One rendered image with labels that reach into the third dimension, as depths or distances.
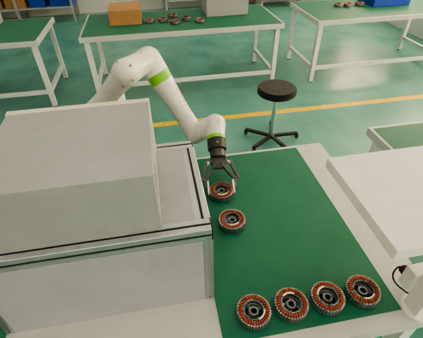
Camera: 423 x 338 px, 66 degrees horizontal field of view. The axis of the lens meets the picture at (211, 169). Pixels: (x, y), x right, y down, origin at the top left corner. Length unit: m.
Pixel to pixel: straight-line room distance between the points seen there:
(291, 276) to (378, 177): 0.49
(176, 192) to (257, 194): 0.60
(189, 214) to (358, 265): 0.72
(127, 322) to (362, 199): 0.83
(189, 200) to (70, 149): 0.36
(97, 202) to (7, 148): 0.30
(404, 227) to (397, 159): 0.28
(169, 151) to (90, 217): 0.43
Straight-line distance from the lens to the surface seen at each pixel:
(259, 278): 1.26
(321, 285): 1.25
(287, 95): 2.83
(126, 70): 1.50
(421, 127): 2.32
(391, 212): 0.93
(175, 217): 0.94
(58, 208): 0.86
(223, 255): 1.30
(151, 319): 1.20
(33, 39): 3.95
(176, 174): 1.08
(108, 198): 0.82
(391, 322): 1.30
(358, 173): 1.02
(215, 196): 1.47
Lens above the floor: 1.82
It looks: 40 degrees down
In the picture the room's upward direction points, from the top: 1 degrees counter-clockwise
